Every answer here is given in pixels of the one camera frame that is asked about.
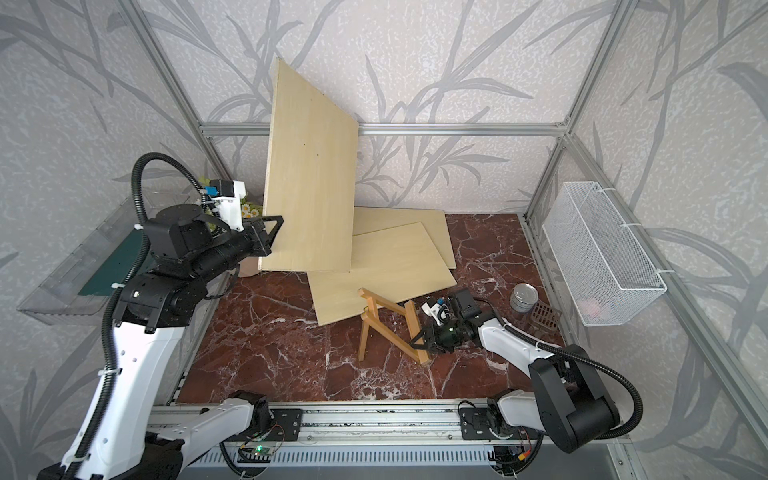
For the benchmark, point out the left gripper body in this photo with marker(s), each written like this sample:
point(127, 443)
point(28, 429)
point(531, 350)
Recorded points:
point(225, 253)

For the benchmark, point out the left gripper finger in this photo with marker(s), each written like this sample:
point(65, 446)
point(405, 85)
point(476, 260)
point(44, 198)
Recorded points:
point(266, 240)
point(277, 219)

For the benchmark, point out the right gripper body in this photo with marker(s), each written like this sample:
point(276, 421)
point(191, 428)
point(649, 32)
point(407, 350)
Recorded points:
point(443, 339)

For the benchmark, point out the wooden board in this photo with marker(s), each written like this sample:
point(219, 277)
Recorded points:
point(310, 177)
point(432, 222)
point(396, 266)

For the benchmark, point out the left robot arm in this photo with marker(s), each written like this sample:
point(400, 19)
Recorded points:
point(184, 247)

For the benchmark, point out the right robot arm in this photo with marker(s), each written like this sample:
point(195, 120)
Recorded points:
point(574, 399)

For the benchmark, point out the potted artificial flowers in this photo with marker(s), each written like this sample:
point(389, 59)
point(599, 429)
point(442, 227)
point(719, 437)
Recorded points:
point(248, 267)

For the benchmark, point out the metal tin can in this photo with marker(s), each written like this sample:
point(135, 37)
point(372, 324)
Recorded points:
point(523, 297)

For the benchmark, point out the green mat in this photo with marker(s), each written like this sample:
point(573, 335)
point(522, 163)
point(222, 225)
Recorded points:
point(114, 268)

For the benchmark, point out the pink item in basket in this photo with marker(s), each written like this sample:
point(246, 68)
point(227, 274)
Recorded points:
point(593, 309)

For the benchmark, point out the clear acrylic shelf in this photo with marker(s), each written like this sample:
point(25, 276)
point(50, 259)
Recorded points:
point(56, 301)

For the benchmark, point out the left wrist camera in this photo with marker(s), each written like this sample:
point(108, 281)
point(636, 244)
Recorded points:
point(226, 197)

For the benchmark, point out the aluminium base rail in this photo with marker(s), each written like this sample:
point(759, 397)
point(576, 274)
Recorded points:
point(379, 422)

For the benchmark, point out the white wire basket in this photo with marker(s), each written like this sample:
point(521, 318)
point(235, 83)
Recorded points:
point(599, 255)

